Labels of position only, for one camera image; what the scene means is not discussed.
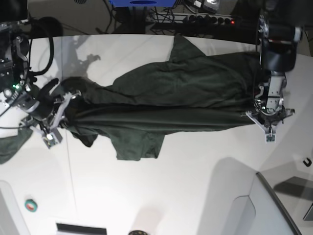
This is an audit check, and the blue plastic bin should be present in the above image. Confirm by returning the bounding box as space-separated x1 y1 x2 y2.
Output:
109 0 176 7

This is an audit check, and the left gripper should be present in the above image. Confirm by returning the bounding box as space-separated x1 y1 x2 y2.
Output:
246 107 295 136

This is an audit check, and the black U-shaped clip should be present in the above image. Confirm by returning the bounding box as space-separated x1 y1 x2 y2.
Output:
303 158 312 167

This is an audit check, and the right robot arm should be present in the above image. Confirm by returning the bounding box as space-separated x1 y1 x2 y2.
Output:
0 0 80 141

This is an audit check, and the green red tape roll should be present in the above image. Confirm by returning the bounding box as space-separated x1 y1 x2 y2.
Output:
24 199 38 212

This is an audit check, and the black round dotted object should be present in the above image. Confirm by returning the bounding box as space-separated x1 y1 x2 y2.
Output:
129 230 148 235

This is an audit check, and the white power strip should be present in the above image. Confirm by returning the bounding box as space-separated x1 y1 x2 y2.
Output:
146 12 236 25

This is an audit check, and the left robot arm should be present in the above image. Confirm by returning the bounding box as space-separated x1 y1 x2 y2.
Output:
246 0 307 142

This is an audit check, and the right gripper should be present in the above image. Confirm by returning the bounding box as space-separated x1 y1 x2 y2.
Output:
19 78 82 136

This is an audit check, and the white tray with black slot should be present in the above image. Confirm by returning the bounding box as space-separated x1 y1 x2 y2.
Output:
56 223 107 235

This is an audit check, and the dark green t-shirt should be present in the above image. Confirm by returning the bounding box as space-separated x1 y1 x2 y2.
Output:
0 35 264 165

